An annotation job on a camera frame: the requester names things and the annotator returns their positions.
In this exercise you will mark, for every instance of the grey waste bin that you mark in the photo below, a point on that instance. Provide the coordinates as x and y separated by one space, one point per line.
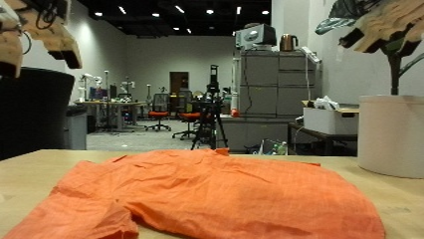
77 132

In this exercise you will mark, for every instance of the small red object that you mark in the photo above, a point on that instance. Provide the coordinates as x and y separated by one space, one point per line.
234 113

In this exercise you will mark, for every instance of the copper kettle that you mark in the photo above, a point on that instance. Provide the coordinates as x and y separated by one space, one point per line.
287 43

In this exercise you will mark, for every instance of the black side table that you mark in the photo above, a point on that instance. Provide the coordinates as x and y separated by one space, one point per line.
327 136

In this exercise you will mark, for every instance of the brown door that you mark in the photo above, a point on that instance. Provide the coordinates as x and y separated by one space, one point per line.
177 83

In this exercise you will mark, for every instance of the large white plant pot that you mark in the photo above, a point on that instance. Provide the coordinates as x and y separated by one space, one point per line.
388 139

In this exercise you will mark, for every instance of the tall grey metal cabinet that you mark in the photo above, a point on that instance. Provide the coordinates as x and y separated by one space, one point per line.
264 83

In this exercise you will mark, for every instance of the green bottle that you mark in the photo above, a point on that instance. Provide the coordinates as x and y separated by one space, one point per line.
282 148

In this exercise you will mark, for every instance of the crumpled white plastic bag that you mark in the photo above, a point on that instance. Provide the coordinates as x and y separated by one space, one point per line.
327 103

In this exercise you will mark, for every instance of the white storage box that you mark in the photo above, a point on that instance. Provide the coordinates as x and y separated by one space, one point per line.
327 121

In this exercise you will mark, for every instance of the black office chair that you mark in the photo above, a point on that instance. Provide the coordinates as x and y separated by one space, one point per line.
30 113

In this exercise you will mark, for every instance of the grey box monitor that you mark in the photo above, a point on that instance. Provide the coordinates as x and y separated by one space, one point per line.
258 36

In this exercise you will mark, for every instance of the low grey cabinet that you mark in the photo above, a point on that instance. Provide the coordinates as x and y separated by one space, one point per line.
251 132

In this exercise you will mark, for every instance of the long ceiling light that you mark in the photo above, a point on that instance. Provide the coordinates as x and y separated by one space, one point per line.
238 10
179 9
121 10

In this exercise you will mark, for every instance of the wooden office desk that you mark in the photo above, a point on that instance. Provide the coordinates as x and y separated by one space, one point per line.
110 103

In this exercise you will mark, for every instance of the white power strip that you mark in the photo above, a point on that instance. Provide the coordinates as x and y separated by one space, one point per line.
311 54

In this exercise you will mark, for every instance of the orange seat office chair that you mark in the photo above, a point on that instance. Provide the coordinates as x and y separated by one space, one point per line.
158 114
190 116

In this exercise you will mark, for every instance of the orange button-up shirt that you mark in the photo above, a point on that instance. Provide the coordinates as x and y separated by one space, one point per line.
220 199

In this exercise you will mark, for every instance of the black camera tripod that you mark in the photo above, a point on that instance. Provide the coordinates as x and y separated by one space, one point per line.
212 109

